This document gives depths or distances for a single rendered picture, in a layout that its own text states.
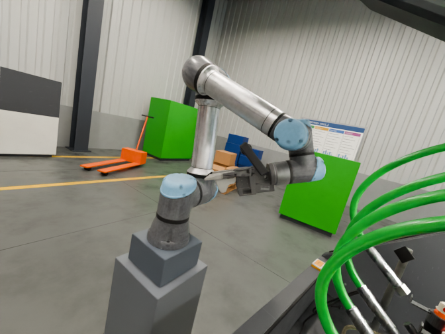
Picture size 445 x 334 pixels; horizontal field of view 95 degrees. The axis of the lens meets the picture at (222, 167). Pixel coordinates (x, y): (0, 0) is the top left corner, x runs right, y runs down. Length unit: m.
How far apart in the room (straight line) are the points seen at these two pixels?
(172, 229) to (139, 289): 0.21
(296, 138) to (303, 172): 0.17
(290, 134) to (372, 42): 7.23
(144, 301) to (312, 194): 3.33
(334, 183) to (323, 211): 0.49
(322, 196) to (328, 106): 3.94
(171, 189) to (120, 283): 0.39
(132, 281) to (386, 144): 6.76
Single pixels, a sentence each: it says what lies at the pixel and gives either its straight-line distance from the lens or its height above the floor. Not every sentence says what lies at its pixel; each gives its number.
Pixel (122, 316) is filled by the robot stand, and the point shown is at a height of 0.62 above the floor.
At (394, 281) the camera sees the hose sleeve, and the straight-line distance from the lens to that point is 0.55.
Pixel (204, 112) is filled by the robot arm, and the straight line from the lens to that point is 0.79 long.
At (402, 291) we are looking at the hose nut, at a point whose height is 1.11.
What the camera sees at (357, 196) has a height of 1.25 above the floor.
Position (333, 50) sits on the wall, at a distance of 7.73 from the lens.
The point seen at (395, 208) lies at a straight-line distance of 0.36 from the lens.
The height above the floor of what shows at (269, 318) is 0.95.
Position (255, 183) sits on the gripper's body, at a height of 1.19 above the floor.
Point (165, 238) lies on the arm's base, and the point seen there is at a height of 0.94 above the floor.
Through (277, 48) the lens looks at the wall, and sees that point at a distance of 8.30.
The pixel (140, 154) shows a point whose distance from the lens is 5.12.
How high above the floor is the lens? 1.33
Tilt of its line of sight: 10 degrees down
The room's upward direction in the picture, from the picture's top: 13 degrees clockwise
